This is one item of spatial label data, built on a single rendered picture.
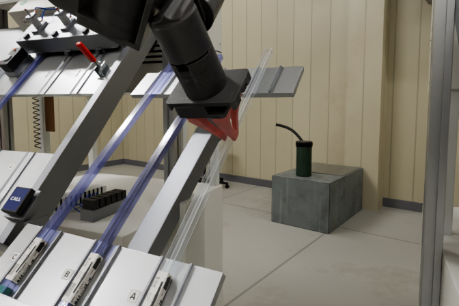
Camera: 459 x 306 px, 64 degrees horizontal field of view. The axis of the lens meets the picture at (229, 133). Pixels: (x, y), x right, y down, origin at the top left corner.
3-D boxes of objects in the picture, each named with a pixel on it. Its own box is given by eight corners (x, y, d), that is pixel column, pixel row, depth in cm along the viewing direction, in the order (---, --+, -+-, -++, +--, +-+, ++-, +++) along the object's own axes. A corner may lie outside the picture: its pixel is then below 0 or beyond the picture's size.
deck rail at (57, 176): (26, 257, 69) (3, 244, 64) (19, 255, 70) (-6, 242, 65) (164, 26, 109) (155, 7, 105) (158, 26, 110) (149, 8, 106)
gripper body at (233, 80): (189, 82, 53) (167, 39, 48) (253, 78, 48) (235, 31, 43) (170, 113, 49) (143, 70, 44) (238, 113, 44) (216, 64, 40)
